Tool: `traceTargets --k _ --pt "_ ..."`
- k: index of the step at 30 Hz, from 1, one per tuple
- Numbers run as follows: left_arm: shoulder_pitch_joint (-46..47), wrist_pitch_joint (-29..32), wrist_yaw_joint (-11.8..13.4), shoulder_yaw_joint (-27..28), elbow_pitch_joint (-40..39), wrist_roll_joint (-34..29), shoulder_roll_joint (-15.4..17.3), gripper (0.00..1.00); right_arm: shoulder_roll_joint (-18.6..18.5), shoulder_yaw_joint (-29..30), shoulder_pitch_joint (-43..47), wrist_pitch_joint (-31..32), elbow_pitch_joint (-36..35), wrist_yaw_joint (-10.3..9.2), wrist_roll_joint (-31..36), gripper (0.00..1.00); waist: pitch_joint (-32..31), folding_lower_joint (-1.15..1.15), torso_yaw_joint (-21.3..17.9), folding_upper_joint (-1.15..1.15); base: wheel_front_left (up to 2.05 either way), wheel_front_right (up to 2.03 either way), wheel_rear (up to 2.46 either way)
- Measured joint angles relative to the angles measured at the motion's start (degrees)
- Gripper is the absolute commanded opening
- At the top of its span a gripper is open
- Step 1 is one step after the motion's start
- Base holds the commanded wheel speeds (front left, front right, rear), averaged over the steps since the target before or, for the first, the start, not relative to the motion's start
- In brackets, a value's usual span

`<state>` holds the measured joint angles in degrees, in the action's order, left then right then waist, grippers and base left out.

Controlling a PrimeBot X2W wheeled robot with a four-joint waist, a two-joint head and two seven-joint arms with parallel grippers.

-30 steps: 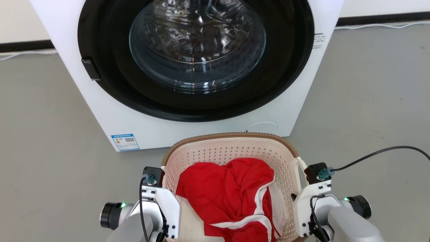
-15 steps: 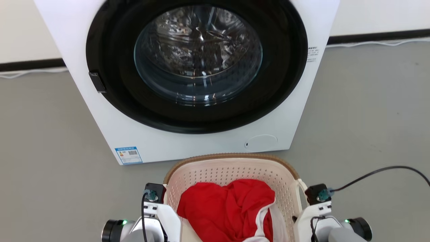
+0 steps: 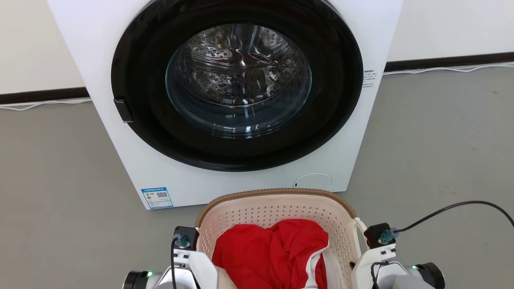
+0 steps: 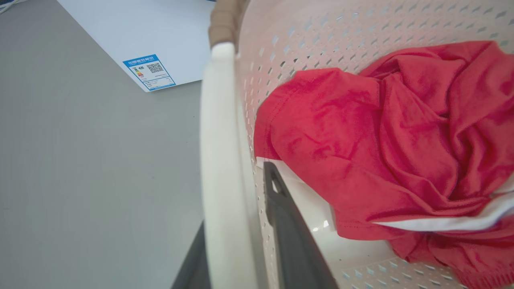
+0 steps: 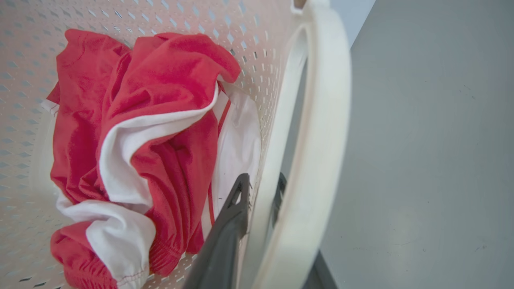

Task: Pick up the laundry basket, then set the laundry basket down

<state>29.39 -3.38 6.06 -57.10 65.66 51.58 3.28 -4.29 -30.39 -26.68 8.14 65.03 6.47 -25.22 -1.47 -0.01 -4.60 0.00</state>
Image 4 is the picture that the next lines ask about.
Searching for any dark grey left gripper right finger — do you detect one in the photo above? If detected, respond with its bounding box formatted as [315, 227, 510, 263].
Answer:
[263, 161, 340, 289]

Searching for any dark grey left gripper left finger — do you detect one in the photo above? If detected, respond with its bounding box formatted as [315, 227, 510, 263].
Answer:
[171, 222, 212, 289]

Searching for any white perforated plastic laundry basket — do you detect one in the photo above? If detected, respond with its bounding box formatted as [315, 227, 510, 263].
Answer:
[200, 0, 514, 289]

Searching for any red garment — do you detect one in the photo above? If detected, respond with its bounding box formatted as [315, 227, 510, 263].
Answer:
[253, 41, 514, 289]

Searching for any white garment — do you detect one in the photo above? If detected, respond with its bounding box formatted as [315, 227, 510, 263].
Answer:
[256, 157, 514, 232]

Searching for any blue energy label sticker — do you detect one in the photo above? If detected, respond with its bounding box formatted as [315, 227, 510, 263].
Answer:
[122, 54, 177, 92]

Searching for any white washing machine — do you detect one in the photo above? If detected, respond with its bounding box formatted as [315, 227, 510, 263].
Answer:
[57, 0, 218, 93]

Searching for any tan basket handle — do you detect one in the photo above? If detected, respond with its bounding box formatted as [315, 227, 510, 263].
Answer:
[208, 0, 250, 53]

